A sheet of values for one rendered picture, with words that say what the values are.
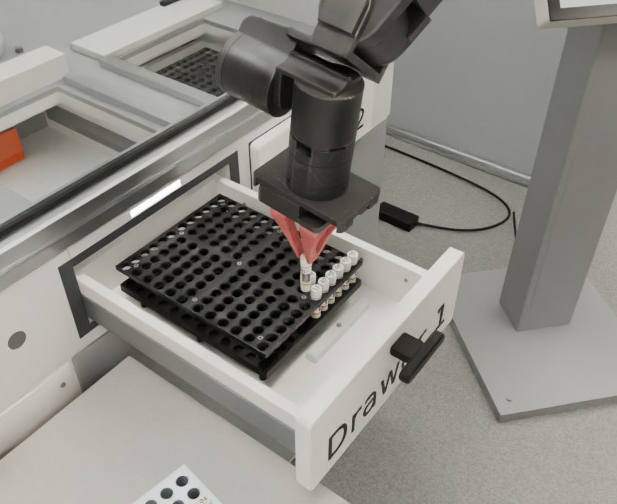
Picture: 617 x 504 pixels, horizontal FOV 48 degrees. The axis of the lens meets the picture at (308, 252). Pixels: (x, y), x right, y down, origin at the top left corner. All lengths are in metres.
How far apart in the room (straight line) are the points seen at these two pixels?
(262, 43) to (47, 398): 0.50
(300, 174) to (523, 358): 1.39
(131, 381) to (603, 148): 1.16
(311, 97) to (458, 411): 1.35
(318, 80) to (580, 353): 1.51
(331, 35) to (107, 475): 0.52
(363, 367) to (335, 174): 0.18
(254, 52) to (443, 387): 1.38
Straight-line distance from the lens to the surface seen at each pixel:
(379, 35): 0.56
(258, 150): 0.95
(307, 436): 0.63
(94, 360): 0.91
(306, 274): 0.71
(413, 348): 0.70
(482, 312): 2.01
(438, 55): 2.55
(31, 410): 0.88
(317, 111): 0.56
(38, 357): 0.84
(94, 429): 0.85
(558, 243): 1.79
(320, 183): 0.60
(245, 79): 0.60
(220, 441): 0.81
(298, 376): 0.77
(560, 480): 1.77
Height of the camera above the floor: 1.43
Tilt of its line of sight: 41 degrees down
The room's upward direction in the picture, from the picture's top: straight up
